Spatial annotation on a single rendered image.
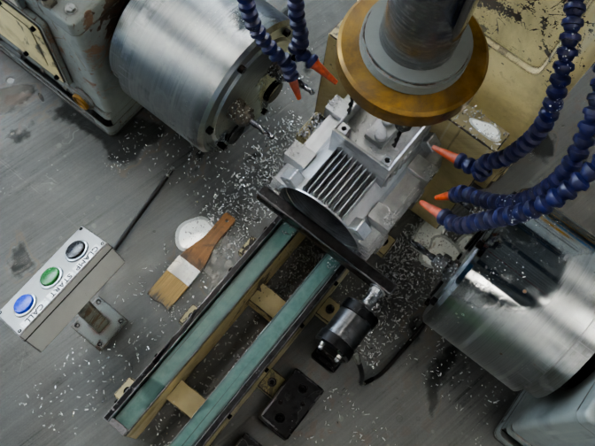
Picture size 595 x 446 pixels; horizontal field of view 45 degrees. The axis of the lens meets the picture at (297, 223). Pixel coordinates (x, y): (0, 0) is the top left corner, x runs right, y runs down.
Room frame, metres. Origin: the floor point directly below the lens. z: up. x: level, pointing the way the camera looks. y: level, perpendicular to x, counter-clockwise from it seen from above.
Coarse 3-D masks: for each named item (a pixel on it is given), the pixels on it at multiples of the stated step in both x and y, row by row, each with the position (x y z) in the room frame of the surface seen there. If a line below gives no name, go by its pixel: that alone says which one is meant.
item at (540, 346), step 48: (480, 240) 0.34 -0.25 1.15; (528, 240) 0.35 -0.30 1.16; (576, 240) 0.37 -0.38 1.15; (480, 288) 0.28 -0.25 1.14; (528, 288) 0.28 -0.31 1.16; (576, 288) 0.29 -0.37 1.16; (480, 336) 0.23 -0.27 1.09; (528, 336) 0.23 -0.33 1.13; (576, 336) 0.24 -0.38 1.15; (528, 384) 0.18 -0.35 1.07
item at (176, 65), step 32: (160, 0) 0.61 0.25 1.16; (192, 0) 0.62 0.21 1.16; (224, 0) 0.63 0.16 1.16; (256, 0) 0.66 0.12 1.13; (128, 32) 0.57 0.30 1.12; (160, 32) 0.57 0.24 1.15; (192, 32) 0.57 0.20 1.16; (224, 32) 0.58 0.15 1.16; (288, 32) 0.62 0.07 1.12; (128, 64) 0.53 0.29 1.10; (160, 64) 0.53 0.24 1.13; (192, 64) 0.53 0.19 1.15; (224, 64) 0.53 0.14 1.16; (256, 64) 0.56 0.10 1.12; (160, 96) 0.50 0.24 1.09; (192, 96) 0.49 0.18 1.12; (224, 96) 0.50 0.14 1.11; (256, 96) 0.56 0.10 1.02; (192, 128) 0.46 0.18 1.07; (224, 128) 0.49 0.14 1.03
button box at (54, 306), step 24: (72, 240) 0.26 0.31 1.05; (96, 240) 0.26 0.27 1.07; (48, 264) 0.22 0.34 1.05; (72, 264) 0.23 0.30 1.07; (96, 264) 0.23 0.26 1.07; (120, 264) 0.24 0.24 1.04; (24, 288) 0.18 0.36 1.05; (48, 288) 0.18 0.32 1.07; (72, 288) 0.19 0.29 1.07; (96, 288) 0.20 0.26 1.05; (0, 312) 0.14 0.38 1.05; (48, 312) 0.15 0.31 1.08; (72, 312) 0.16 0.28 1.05; (24, 336) 0.11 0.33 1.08; (48, 336) 0.12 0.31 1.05
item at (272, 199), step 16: (272, 192) 0.40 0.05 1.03; (272, 208) 0.38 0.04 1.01; (288, 208) 0.38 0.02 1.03; (304, 224) 0.36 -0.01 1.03; (320, 240) 0.34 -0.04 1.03; (336, 240) 0.34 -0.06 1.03; (336, 256) 0.32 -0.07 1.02; (352, 256) 0.32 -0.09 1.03; (352, 272) 0.31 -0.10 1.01; (368, 272) 0.31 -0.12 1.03; (384, 288) 0.28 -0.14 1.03
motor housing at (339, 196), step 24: (336, 120) 0.52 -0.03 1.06; (312, 144) 0.48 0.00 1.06; (312, 168) 0.43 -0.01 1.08; (336, 168) 0.43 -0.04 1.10; (360, 168) 0.44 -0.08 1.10; (288, 192) 0.42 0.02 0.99; (312, 192) 0.39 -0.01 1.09; (336, 192) 0.39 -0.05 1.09; (360, 192) 0.40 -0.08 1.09; (384, 192) 0.42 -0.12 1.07; (408, 192) 0.43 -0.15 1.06; (312, 216) 0.41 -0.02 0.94; (336, 216) 0.36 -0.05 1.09; (360, 216) 0.37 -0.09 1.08; (360, 240) 0.34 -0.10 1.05
